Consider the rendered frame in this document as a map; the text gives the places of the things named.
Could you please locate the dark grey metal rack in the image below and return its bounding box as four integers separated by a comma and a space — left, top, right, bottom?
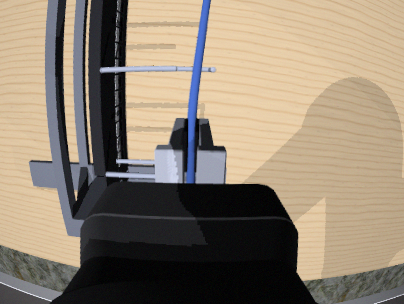
29, 0, 193, 237

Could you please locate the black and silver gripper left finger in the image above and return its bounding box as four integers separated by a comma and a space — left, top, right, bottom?
154, 118, 188, 183

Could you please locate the blue cable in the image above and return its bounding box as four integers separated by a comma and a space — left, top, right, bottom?
187, 0, 211, 183

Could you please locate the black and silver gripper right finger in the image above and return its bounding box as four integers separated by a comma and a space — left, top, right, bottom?
194, 118, 227, 184

